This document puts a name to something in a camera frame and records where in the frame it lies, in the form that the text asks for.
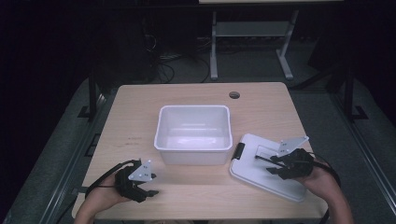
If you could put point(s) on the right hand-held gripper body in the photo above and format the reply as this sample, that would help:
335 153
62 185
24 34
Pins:
295 161

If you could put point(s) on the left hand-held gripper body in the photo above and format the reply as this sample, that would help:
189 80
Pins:
134 183

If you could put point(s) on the white lid with black latches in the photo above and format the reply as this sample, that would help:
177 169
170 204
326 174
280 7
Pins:
249 168

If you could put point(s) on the white plastic storage box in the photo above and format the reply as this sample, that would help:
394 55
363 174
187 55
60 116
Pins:
193 133

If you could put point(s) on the person's left hand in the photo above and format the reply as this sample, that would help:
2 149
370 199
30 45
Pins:
107 194

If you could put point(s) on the person's right hand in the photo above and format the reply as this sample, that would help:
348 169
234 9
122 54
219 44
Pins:
322 180

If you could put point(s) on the metal floor rail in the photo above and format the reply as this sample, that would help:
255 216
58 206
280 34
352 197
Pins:
367 155
68 174

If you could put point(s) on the black stand post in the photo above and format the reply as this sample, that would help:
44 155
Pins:
92 93
350 96

